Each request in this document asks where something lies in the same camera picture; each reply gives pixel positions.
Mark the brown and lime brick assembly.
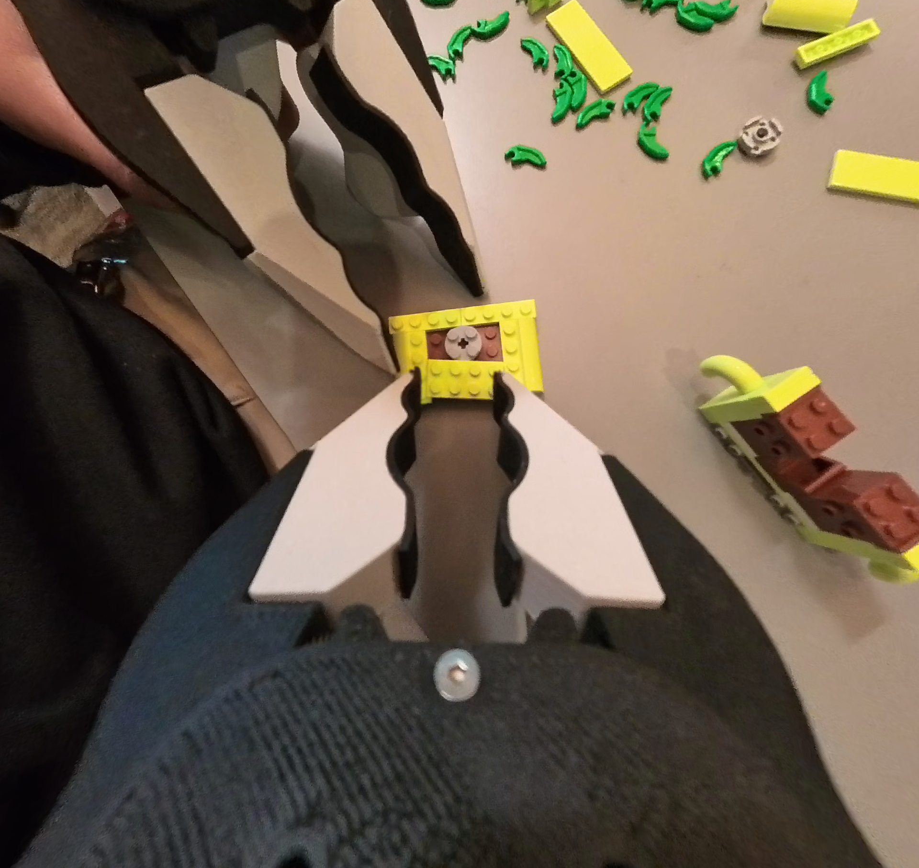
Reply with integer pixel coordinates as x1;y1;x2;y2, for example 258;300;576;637
388;299;541;406

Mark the scatter of green leaf pieces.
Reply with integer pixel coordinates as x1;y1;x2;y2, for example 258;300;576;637
418;0;837;180

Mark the grey round plate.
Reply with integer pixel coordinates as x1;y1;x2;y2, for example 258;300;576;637
737;116;785;158

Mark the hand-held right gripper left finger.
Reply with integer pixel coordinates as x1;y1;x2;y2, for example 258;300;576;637
247;369;423;616

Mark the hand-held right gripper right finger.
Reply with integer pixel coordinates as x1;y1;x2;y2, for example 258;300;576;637
494;371;667;614

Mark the brown and lime trunk build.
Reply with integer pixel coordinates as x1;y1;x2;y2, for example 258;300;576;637
698;354;919;585

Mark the person's black clothing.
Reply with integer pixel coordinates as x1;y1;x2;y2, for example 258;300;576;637
0;186;277;868

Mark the large lime half-round brick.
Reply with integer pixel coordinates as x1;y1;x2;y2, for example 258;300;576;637
761;0;859;32

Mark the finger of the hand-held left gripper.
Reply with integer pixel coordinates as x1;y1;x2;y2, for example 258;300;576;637
142;69;399;377
307;0;485;299

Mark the person's left hand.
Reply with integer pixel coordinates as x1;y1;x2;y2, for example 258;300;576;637
0;0;169;207

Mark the long lime flat tile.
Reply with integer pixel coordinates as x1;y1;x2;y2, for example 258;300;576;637
827;150;919;204
546;0;633;90

